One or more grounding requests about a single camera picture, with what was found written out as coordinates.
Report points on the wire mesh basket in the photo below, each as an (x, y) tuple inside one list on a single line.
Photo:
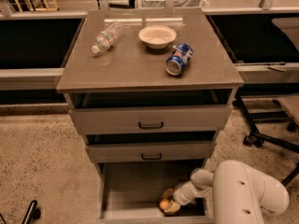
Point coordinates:
[(145, 4)]

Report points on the grey top drawer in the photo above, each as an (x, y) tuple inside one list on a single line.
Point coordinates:
[(150, 119)]

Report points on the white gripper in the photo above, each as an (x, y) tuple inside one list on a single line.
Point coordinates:
[(181, 194)]

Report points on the black office chair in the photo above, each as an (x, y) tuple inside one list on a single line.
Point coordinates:
[(267, 58)]

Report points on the clear plastic water bottle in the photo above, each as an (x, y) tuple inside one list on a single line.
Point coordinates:
[(107, 37)]

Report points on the orange fruit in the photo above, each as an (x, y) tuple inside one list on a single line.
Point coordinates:
[(164, 203)]

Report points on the grey drawer cabinet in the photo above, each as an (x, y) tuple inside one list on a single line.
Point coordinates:
[(130, 74)]

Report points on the black wheeled base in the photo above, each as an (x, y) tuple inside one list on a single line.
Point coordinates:
[(32, 213)]

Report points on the white paper bowl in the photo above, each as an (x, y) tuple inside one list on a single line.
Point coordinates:
[(157, 36)]

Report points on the grey bottom drawer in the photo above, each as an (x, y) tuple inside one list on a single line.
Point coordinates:
[(131, 191)]

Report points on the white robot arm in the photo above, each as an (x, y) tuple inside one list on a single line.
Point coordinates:
[(240, 193)]

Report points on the blue soda can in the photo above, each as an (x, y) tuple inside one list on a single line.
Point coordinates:
[(179, 59)]

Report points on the grey drawer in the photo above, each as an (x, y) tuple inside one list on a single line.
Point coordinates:
[(150, 152), (131, 191), (150, 119)]

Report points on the grey middle drawer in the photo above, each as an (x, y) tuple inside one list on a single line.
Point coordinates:
[(150, 152)]

